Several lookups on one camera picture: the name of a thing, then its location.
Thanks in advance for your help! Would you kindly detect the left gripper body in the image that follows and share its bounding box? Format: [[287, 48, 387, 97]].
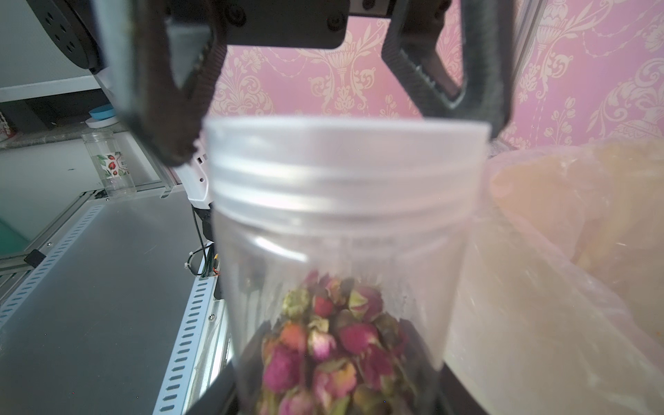
[[165, 0, 394, 49]]

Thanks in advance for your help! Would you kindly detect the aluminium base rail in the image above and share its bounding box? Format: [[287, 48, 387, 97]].
[[1, 190, 214, 414]]

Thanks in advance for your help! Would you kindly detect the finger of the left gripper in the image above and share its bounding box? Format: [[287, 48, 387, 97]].
[[93, 1, 228, 167], [381, 0, 515, 140]]

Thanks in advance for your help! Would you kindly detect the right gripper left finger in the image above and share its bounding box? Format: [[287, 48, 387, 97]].
[[186, 363, 240, 415]]

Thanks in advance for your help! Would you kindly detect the clear jar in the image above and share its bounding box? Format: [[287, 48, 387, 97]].
[[204, 117, 491, 414]]

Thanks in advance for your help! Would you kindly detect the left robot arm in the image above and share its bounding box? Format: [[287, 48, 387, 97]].
[[29, 1, 515, 167]]

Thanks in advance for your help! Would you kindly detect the beige trash bin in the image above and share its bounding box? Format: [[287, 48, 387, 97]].
[[489, 139, 663, 342]]

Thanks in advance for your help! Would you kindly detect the clear jar outside enclosure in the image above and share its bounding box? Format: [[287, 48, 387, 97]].
[[81, 131, 136, 198]]

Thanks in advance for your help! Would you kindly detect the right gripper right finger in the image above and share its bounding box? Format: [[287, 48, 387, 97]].
[[439, 365, 488, 415]]

